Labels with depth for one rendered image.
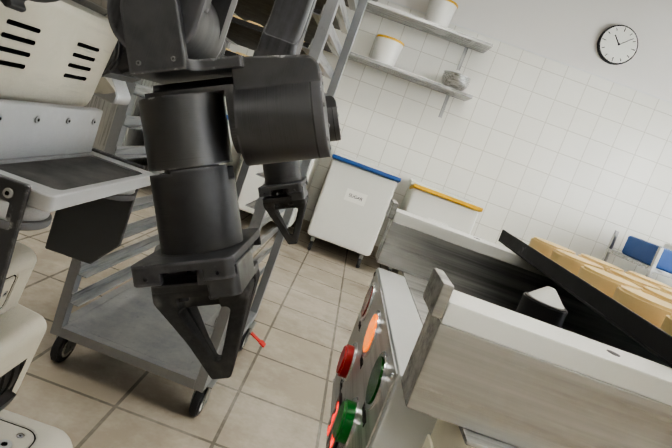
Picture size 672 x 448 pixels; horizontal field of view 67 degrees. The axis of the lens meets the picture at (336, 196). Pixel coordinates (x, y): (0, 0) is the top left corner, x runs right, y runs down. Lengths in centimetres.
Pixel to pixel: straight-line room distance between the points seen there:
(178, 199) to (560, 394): 25
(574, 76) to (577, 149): 61
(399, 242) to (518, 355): 29
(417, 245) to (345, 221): 329
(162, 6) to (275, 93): 8
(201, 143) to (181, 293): 10
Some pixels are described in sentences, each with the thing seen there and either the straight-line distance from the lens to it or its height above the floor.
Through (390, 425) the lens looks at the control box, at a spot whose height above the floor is 81.
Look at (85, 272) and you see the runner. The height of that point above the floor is 32.
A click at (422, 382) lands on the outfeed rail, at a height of 86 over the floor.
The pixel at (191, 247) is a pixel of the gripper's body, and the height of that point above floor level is 86.
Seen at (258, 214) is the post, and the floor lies 67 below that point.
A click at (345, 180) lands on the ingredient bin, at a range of 379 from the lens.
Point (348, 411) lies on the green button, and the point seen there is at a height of 77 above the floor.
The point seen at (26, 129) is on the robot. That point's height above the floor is 85.
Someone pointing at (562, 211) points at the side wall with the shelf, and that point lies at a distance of 479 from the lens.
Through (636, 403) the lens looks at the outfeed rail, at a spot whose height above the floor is 88.
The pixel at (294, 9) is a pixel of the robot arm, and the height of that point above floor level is 110.
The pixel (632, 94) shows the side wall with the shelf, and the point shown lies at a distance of 498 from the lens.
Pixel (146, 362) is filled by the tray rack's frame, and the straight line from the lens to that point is 163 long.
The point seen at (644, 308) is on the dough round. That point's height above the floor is 92.
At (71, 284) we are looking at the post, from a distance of 166.
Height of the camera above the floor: 96
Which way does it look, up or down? 7 degrees down
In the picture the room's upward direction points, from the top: 20 degrees clockwise
